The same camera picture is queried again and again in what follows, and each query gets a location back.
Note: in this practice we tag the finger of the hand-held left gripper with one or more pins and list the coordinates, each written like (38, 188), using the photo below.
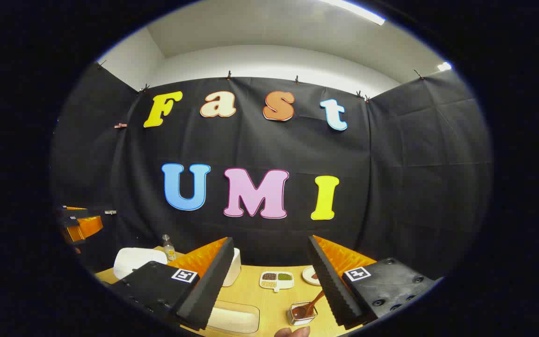
(87, 228)
(82, 213)

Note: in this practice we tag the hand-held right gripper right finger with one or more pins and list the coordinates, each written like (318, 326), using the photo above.
(332, 285)

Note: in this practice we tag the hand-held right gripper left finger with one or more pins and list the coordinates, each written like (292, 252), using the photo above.
(208, 285)

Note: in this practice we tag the brown wooden spoon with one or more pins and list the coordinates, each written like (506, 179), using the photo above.
(315, 299)

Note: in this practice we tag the clear box of rice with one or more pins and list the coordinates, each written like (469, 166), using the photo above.
(234, 318)

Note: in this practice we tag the white round plate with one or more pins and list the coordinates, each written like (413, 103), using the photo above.
(308, 276)

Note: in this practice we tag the small clear glass bottle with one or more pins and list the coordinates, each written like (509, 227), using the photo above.
(170, 252)

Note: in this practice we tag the divided white grain dish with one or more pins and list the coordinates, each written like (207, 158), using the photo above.
(276, 280)

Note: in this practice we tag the row of black clips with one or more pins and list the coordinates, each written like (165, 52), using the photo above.
(228, 75)

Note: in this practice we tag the small ceiling light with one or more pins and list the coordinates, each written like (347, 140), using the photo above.
(444, 66)

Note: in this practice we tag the long ceiling light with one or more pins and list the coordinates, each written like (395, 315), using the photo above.
(358, 11)

